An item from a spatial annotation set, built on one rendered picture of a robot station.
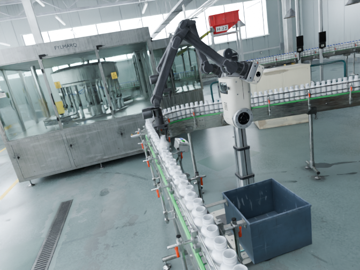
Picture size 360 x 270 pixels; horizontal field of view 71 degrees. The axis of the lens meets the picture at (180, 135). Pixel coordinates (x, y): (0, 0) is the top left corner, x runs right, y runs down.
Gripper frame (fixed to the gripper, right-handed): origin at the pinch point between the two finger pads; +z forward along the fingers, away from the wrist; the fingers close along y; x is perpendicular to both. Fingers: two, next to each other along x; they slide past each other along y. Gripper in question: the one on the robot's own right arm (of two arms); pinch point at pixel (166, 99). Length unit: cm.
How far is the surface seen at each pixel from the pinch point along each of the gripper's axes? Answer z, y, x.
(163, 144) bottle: 21, 15, 47
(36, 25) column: -222, 255, -780
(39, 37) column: -183, 256, -780
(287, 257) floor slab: 140, -65, 52
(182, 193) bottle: 27, 18, 105
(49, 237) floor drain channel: 140, 154, -82
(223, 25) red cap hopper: -101, -296, -543
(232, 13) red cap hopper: -130, -324, -533
